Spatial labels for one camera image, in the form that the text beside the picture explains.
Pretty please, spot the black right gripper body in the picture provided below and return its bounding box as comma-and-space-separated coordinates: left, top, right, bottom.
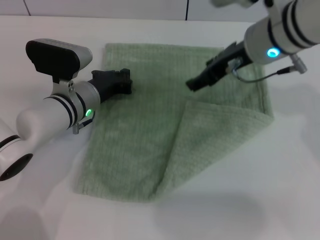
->
205, 41, 251, 87

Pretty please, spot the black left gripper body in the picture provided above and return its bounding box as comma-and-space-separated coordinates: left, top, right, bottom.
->
90, 69, 124, 104

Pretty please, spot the green ribbed towel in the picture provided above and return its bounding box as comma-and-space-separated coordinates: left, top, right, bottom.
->
73, 42, 276, 204

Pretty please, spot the left arm connector cable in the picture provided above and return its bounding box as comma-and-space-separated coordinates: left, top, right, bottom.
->
72, 115, 95, 135

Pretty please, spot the grey right arm cable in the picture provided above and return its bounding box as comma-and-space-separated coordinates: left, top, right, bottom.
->
231, 53, 307, 83

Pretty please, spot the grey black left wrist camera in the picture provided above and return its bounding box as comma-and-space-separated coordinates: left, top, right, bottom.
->
25, 38, 93, 85

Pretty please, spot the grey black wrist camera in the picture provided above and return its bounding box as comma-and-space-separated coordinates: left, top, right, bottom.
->
25, 38, 93, 85
211, 0, 266, 8

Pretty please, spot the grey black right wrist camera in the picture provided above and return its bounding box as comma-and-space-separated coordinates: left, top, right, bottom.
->
211, 0, 266, 8

